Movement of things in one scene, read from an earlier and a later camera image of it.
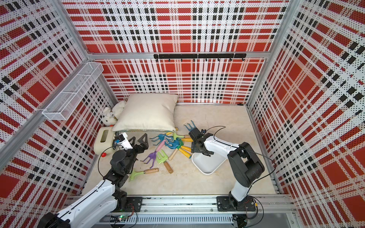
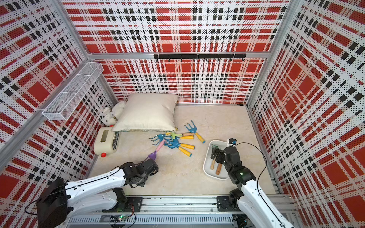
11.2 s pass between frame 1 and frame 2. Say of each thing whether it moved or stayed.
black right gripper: moved
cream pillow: stayed
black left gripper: moved
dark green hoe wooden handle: moved
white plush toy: stayed
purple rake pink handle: stayed
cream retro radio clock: stayed
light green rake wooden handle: moved
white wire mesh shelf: stayed
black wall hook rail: stayed
